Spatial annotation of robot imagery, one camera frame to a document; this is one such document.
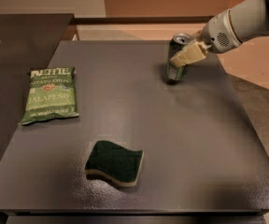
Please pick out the dark side counter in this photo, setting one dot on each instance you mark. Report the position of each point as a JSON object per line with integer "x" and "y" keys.
{"x": 27, "y": 42}

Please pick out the green soda can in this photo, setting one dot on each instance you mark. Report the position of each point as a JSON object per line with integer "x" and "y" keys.
{"x": 177, "y": 43}

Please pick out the green and yellow sponge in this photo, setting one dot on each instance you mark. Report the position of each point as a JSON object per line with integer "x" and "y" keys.
{"x": 115, "y": 163}

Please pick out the green jalapeno chip bag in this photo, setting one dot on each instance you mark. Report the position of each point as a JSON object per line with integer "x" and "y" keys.
{"x": 52, "y": 95}

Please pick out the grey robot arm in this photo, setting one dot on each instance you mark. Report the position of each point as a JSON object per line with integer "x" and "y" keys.
{"x": 249, "y": 19}

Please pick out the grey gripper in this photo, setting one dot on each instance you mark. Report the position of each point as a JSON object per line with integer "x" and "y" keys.
{"x": 219, "y": 32}

